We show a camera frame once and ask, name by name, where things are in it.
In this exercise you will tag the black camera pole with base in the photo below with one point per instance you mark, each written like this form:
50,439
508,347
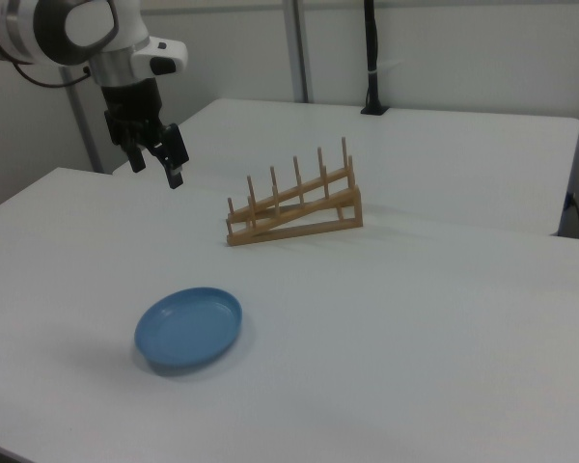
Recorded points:
372,62

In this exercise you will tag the blue round plate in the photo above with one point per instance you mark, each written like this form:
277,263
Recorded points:
188,328

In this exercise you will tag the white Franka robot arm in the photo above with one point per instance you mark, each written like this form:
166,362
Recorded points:
67,34

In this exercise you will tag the grey partition post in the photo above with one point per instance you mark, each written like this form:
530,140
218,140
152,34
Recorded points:
82,125
299,48

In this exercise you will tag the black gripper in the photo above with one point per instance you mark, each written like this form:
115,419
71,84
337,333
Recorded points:
132,108

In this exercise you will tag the wooden plate rack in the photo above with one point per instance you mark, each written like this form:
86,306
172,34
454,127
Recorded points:
294,212

